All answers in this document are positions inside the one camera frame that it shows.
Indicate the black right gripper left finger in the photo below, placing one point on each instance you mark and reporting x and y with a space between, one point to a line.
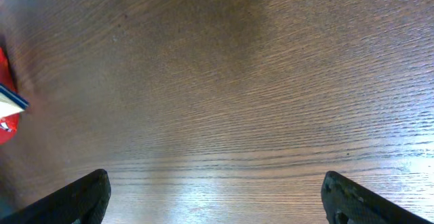
84 201

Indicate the yellow snack bag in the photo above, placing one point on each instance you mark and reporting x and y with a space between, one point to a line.
11 102

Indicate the red snack bag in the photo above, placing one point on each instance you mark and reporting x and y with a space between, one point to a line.
9 125

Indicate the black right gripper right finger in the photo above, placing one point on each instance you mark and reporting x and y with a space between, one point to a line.
345 201

